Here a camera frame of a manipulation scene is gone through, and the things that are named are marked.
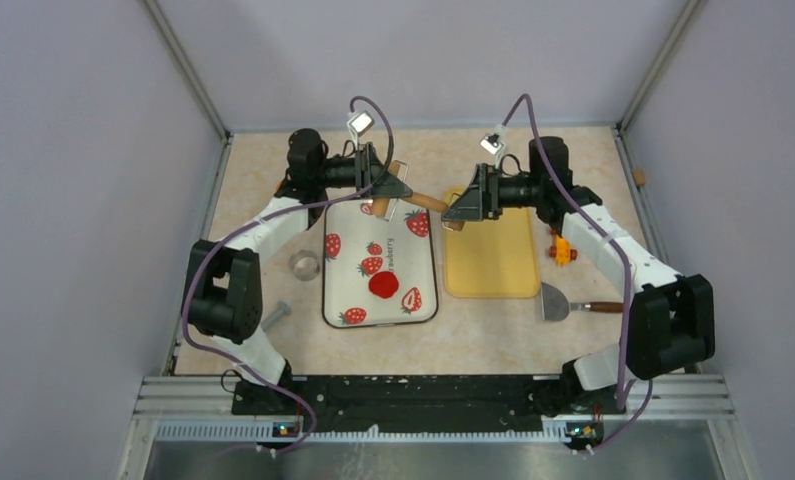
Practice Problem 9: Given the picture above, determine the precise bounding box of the purple cable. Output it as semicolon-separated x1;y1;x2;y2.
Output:
181;95;396;458
499;92;655;457

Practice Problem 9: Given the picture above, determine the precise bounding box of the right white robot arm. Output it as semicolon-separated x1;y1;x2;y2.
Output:
442;136;716;412

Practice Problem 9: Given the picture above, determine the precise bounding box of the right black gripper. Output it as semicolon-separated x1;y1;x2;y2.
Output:
443;163;544;221

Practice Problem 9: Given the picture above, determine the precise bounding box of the small wooden peg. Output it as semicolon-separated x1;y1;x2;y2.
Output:
631;168;647;188

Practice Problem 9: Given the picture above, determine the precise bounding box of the metal spatula wooden handle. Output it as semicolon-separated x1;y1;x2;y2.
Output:
539;282;624;322

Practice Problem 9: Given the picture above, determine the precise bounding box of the wooden double-ended rolling pin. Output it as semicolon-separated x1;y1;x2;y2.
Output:
369;161;464;231

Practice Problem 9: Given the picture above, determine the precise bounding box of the metal ring cutter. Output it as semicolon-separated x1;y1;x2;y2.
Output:
288;250;321;282

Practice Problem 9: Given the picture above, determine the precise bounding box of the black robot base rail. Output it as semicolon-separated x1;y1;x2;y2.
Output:
230;374;622;434

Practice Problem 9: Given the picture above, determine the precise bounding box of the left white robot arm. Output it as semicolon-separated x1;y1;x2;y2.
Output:
180;128;412;414

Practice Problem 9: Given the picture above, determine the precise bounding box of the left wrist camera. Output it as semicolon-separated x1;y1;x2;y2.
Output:
346;110;375;141

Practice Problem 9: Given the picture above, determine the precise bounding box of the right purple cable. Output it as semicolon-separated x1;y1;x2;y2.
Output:
499;92;655;457

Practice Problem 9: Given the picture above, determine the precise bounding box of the grey plastic bolt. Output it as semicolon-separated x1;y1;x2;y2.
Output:
259;301;292;330

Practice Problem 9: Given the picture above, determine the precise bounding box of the yellow plastic tray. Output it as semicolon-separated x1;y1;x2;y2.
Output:
443;208;540;299

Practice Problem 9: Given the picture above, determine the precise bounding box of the orange toy car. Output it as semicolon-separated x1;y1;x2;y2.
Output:
547;228;578;267

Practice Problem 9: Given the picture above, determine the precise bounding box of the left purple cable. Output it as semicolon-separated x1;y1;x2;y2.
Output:
181;95;396;458

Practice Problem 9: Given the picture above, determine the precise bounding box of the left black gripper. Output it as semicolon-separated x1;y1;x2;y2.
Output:
313;141;411;199

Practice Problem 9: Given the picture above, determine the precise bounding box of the strawberry print white tray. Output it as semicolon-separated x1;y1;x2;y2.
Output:
322;200;438;328

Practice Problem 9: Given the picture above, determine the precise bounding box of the red dough disc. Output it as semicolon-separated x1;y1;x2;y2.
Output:
368;271;400;299

